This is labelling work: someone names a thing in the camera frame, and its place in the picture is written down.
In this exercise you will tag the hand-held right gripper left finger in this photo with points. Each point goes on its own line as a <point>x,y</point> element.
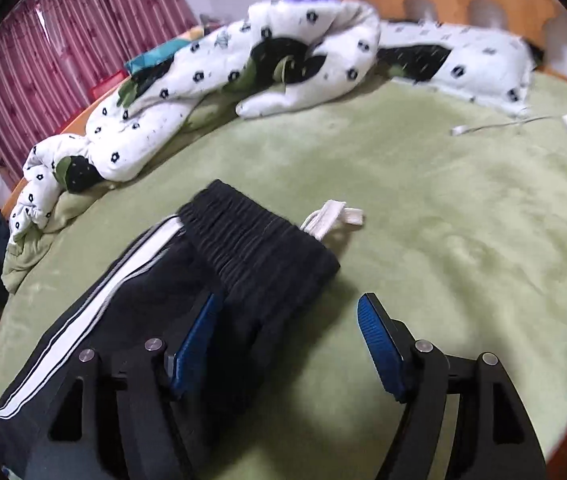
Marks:
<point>196,340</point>

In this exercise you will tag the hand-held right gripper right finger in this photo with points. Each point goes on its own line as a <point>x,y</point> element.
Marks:
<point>378,340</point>

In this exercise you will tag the black pants with white stripes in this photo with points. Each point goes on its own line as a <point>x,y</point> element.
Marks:
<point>263,250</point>

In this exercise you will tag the green bed blanket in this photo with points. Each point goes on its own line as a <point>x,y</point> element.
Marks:
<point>413,185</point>

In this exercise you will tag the red box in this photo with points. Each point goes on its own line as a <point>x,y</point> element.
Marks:
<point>108,84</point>

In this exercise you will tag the teal patterned pillow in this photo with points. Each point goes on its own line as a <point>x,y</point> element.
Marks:
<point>153,57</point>

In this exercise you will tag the white floral quilt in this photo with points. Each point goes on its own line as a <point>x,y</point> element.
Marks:
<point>313,35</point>

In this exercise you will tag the red patterned curtain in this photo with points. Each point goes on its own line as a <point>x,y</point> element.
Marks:
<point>63,35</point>

